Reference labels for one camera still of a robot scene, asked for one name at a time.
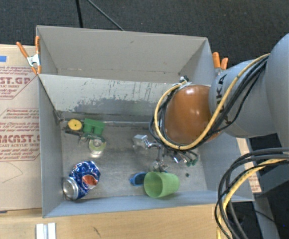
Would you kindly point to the green and yellow toy tractor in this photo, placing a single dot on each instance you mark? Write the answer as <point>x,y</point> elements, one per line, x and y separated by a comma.
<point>93,126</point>

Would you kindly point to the grey metal bin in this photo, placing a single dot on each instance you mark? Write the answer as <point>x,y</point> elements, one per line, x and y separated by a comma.
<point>124,101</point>

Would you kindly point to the brown cardboard board red print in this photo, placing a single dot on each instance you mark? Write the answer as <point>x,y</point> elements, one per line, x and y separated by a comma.
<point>15,133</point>

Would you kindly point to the green plastic cup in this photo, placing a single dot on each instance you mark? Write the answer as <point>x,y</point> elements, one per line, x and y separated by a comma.
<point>163,184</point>

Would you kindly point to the blue sunglasses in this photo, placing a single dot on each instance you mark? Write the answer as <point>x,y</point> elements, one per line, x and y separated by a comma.
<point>137,179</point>

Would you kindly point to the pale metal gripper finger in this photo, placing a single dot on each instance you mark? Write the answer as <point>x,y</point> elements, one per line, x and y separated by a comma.
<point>160,167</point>
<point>140,141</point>

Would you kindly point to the crushed blue soda can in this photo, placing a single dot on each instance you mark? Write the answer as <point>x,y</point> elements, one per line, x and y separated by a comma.
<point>83,178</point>

